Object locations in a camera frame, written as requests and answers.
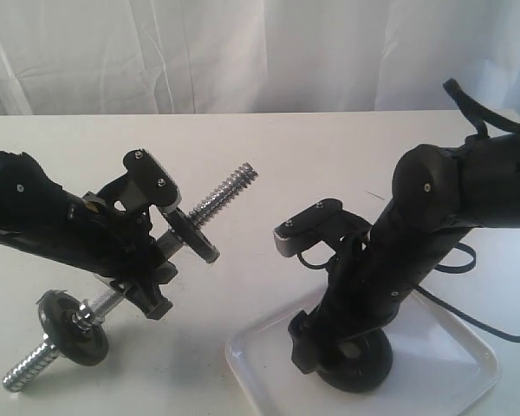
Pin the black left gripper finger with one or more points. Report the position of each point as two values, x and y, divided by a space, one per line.
161 305
141 294

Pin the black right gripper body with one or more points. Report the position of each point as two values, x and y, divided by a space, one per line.
370 277

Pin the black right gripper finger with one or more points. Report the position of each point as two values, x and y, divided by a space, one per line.
306 350

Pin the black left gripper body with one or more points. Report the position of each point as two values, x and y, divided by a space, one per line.
83 234

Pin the chrome threaded dumbbell bar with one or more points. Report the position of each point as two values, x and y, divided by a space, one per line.
18 377

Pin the black weight plate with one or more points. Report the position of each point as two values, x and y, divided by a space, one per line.
367 361
85 345

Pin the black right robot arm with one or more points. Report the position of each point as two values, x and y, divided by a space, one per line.
439 194

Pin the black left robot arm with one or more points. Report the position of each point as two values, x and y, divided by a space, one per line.
20 174

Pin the black weight plate far end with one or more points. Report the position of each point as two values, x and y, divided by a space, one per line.
184 231

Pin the chrome spinlock collar nut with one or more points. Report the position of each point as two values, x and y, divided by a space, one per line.
84 318

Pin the white plastic tray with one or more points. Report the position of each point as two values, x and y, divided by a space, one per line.
440 367

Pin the white backdrop curtain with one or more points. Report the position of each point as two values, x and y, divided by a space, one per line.
206 57

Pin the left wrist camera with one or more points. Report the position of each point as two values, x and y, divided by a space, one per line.
145 183

